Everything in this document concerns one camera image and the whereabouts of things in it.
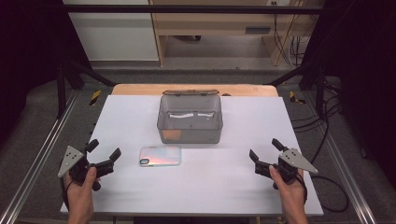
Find black horizontal frame bar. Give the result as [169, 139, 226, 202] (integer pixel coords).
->
[62, 4, 325, 15]

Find aluminium rail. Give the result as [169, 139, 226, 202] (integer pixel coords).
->
[0, 91, 79, 224]
[303, 92, 378, 224]

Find white cabinet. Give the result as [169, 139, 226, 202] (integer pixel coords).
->
[63, 0, 160, 62]

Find yellow black tape strip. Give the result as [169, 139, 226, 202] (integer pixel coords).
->
[90, 90, 103, 106]
[289, 91, 306, 105]

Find iridescent phone case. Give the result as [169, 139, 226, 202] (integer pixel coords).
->
[138, 145, 182, 167]

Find dark curtain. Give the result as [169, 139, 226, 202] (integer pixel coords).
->
[301, 0, 396, 189]
[0, 0, 92, 145]

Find person's right hand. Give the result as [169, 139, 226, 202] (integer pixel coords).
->
[269, 164, 308, 206]

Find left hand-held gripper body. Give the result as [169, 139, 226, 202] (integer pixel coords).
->
[57, 145, 115, 192]

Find wooden table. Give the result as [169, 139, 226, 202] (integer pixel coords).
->
[111, 83, 279, 97]

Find black metal stand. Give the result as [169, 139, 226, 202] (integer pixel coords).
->
[266, 58, 329, 117]
[55, 59, 117, 119]

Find person's left hand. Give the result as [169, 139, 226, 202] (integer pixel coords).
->
[64, 166, 98, 206]

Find grey transparent storage box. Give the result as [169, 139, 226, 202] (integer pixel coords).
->
[156, 89, 224, 145]

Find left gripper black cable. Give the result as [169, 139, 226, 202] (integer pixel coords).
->
[63, 177, 75, 210]

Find white table board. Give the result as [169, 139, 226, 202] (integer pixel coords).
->
[60, 94, 325, 217]

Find black floor cable loop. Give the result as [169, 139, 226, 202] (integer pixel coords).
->
[310, 175, 350, 214]

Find black floor cables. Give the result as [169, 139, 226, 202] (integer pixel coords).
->
[291, 77, 344, 164]

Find hanging cable bundle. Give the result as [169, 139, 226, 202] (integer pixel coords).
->
[272, 1, 313, 68]

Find wooden desk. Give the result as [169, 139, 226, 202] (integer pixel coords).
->
[148, 0, 325, 67]

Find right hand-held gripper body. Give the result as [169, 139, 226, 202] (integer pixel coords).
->
[254, 147, 319, 185]

